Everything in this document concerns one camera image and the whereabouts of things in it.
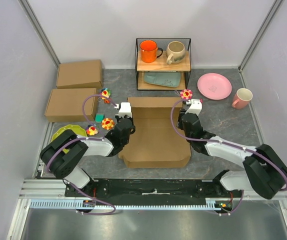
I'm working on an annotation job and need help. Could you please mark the orange flower plush keychain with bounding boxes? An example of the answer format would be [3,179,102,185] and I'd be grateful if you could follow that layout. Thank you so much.
[101,118,115,130]

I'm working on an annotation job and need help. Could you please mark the cardboard box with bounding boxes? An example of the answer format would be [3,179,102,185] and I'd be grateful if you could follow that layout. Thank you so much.
[45,88,99,123]
[118,97,191,168]
[56,59,103,89]

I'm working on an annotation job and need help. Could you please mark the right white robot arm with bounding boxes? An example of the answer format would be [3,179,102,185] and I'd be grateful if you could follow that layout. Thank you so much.
[178,110,287,200]

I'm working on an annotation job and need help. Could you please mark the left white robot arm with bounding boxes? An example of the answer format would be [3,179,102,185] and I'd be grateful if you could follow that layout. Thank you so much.
[39,116,136,197]

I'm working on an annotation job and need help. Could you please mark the teal small sponge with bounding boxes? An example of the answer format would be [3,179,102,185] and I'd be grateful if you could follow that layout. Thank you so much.
[95,113,105,124]

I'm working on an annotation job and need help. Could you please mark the rainbow flower plush front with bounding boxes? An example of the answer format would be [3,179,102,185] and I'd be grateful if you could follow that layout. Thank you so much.
[85,125,99,136]

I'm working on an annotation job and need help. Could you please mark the green dotted plate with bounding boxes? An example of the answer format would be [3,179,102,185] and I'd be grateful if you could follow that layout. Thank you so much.
[40,124,88,160]

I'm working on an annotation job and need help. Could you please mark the pink round plate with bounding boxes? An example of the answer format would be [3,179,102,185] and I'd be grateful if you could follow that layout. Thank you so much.
[197,73,232,101]

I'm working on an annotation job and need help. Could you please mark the teal rectangular dish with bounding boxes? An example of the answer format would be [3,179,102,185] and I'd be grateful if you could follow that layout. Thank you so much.
[143,72,181,88]

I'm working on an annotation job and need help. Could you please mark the pink mug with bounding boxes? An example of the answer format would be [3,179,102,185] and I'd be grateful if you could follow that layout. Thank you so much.
[231,88,253,110]

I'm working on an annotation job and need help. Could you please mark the beige ceramic mug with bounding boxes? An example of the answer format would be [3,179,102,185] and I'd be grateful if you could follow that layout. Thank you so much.
[166,41,186,65]

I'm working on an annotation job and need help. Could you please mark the orange enamel mug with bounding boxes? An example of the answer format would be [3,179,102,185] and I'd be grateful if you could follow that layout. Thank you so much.
[139,40,163,63]

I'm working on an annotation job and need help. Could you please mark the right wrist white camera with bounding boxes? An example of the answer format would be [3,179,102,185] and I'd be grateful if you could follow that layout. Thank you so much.
[184,99,203,116]

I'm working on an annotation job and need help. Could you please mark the wrist white camera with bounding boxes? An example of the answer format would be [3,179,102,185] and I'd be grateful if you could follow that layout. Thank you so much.
[184,99,203,116]
[114,102,133,118]

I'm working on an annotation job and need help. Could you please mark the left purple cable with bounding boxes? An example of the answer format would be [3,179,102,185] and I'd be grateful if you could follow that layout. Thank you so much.
[45,94,117,216]

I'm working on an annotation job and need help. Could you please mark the purple cable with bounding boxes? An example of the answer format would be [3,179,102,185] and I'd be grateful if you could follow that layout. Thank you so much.
[45,94,117,216]
[170,99,287,217]

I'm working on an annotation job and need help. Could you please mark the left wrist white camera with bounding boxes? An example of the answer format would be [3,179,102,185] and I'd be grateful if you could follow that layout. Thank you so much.
[114,102,133,118]

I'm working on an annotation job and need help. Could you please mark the pink flower plush keychain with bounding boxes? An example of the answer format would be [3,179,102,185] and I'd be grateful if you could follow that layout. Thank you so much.
[174,89,193,100]

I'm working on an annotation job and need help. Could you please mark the rainbow flower plush keychain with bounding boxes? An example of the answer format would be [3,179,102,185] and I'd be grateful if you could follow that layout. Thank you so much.
[98,88,111,104]

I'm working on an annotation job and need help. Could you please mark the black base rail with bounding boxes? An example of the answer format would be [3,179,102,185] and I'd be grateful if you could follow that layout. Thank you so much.
[64,177,234,201]

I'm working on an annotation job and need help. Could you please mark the black wire wooden shelf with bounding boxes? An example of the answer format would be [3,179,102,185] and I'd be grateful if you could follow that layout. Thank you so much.
[134,37,192,91]

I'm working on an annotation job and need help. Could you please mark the grey slotted cable duct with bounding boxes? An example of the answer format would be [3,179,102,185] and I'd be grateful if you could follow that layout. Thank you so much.
[29,199,221,211]

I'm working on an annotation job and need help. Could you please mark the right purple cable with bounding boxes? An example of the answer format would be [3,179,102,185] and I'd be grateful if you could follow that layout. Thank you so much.
[170,99,287,217]

